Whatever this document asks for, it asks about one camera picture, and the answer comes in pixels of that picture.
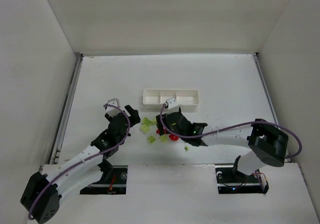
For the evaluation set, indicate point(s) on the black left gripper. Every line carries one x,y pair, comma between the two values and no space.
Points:
122,117

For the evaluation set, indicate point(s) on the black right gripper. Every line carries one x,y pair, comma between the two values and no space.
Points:
170,123

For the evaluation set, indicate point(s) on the green square lego plate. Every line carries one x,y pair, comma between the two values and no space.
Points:
144,128
151,139
146,121

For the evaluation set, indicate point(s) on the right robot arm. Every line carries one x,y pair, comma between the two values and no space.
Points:
267,143

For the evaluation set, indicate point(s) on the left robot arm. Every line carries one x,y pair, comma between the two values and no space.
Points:
44,193

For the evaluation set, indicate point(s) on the red round lego piece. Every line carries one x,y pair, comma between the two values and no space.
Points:
173,137

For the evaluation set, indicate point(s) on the white three-compartment tray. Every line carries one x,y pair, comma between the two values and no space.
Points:
188,99

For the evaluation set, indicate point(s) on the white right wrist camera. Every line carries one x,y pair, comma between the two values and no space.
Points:
172,105

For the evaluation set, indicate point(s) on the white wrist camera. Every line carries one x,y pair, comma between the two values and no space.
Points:
172,105
112,107

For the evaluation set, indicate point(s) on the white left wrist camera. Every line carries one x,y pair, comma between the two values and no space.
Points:
112,107

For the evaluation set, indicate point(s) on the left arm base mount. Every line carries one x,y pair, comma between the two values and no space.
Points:
112,182

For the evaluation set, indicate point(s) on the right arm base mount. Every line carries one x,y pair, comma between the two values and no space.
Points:
231,181

